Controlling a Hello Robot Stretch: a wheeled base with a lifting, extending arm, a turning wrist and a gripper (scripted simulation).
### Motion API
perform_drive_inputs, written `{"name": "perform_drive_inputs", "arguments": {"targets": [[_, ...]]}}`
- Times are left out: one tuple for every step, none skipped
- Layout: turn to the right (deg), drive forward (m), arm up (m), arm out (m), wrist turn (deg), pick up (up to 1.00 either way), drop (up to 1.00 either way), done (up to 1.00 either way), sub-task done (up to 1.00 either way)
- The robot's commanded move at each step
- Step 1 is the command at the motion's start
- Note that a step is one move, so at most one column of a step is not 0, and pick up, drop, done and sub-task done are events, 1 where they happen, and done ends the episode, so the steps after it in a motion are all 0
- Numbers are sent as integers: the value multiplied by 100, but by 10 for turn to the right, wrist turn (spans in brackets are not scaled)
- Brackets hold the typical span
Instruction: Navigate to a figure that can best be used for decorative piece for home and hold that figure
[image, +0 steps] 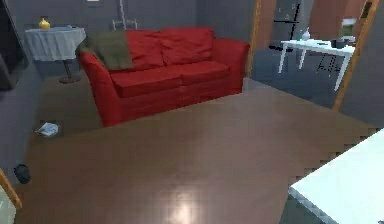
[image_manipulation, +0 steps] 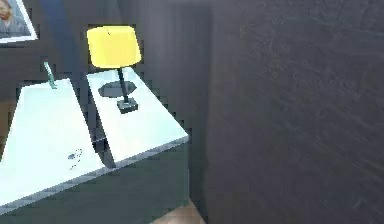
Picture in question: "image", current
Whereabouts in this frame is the red sofa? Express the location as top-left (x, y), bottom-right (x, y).
top-left (79, 26), bottom-right (251, 128)

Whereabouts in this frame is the olive green blanket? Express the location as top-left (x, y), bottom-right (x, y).
top-left (77, 29), bottom-right (135, 71)

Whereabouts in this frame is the grey fridge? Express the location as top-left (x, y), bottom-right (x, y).
top-left (269, 0), bottom-right (315, 52)

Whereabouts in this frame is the white rectangular table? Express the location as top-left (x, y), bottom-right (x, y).
top-left (278, 38), bottom-right (357, 92)

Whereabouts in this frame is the round table with white cloth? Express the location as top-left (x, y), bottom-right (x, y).
top-left (24, 26), bottom-right (88, 85)

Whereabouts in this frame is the black box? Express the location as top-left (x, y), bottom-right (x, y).
top-left (330, 39), bottom-right (346, 50)

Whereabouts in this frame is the yellow vase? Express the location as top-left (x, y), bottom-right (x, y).
top-left (38, 17), bottom-right (51, 31)

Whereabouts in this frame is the small black round object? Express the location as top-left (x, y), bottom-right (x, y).
top-left (13, 163), bottom-right (32, 185)

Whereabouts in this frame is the black fridge handle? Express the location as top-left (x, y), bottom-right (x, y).
top-left (289, 3), bottom-right (301, 40)

